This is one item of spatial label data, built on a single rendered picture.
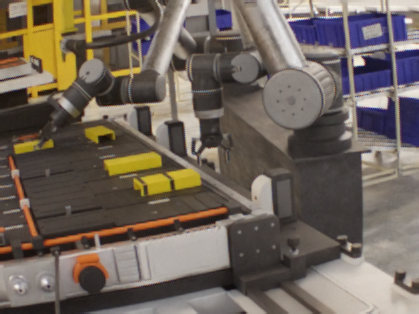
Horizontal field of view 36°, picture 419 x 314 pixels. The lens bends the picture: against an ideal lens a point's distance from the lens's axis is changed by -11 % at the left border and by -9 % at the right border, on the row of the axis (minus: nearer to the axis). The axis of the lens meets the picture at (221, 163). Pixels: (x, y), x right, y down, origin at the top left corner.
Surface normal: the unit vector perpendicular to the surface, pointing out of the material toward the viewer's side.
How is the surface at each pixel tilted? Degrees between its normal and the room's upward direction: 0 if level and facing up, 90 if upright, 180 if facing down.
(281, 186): 90
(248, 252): 90
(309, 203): 90
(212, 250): 90
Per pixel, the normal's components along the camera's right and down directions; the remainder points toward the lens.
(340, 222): 0.18, 0.23
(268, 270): -0.08, -0.97
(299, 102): -0.33, 0.26
